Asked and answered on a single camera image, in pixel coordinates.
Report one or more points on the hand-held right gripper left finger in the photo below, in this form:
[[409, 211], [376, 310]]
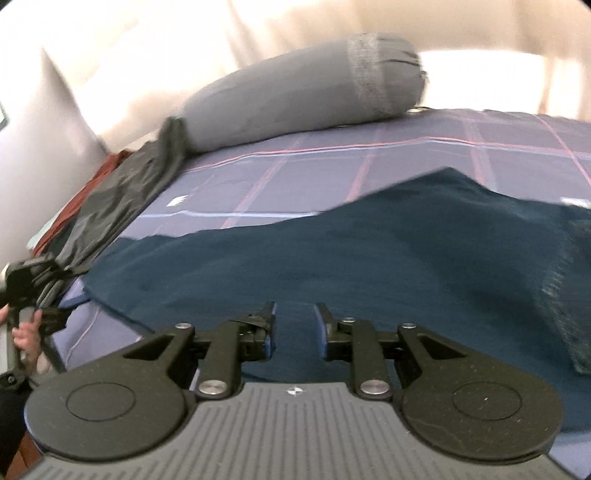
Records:
[[269, 344]]

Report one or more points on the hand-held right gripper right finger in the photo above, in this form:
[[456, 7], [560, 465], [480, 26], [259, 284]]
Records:
[[322, 323]]

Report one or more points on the dark blue denim pants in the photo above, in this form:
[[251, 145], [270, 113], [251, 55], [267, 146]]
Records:
[[369, 254]]

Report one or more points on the person's left hand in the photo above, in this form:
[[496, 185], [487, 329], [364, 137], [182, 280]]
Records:
[[27, 339]]

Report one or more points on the dark grey cloth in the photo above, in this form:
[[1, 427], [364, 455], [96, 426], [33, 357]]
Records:
[[115, 198]]

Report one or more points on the rust red cloth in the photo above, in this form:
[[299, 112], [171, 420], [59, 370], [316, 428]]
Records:
[[117, 159]]

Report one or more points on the blue checked bed sheet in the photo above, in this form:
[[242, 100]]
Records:
[[323, 161]]

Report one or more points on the grey bolster pillow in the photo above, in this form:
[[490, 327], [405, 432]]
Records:
[[286, 97]]

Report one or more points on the cream sheer curtain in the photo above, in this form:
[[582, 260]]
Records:
[[138, 55]]

